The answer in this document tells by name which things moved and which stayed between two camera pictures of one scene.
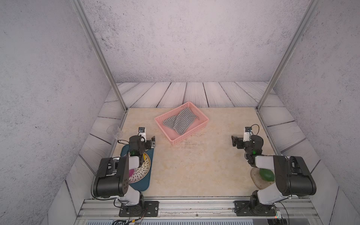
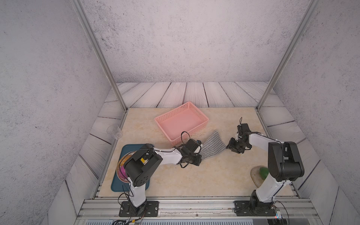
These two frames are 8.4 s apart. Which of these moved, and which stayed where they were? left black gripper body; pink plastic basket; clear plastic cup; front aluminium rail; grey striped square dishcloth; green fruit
Moved: left black gripper body; grey striped square dishcloth
Stayed: pink plastic basket; front aluminium rail; green fruit; clear plastic cup
